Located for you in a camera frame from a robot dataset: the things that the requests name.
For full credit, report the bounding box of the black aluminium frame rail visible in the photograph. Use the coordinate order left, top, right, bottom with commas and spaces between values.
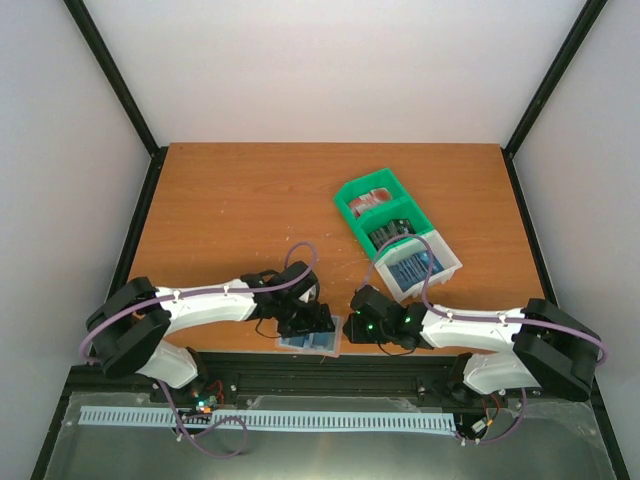
64, 349, 601, 416

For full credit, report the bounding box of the right black corner post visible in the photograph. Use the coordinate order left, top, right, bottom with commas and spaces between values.
502, 0, 609, 156

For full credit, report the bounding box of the red white card stack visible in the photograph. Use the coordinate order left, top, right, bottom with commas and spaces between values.
348, 187, 393, 218

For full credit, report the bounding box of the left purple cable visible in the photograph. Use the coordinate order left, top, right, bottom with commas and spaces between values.
80, 241, 318, 458

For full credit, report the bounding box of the blue card stack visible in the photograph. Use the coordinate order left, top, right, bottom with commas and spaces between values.
389, 251, 443, 292

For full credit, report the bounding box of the black card stack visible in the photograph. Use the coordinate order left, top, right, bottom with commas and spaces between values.
368, 218, 416, 252

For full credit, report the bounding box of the left black corner post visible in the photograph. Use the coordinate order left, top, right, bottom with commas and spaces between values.
62, 0, 169, 157

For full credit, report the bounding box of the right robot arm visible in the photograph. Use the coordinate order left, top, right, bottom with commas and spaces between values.
343, 285, 606, 402

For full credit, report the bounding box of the green bin with red cards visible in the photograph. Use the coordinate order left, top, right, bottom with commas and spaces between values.
333, 168, 410, 224

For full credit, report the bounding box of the left electronics board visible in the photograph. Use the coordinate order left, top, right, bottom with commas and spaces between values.
195, 380, 225, 414

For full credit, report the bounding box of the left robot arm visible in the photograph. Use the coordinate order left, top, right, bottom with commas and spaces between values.
82, 261, 335, 403

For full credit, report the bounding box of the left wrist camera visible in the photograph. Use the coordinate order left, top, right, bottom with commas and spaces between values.
298, 282, 320, 303

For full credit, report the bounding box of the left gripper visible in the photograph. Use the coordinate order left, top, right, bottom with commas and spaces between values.
275, 296, 335, 338

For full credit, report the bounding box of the white bin with blue cards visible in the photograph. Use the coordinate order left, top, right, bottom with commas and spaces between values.
375, 230, 462, 302

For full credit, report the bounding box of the black corner post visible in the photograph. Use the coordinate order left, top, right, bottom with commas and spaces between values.
62, 0, 169, 157
502, 0, 609, 156

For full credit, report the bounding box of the right connector plug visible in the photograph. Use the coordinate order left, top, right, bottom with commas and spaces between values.
471, 419, 493, 437

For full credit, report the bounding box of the light blue cable duct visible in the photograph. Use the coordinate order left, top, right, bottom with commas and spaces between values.
77, 406, 456, 436

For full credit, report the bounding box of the green bin with black cards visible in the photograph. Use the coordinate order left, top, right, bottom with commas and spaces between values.
350, 199, 435, 260

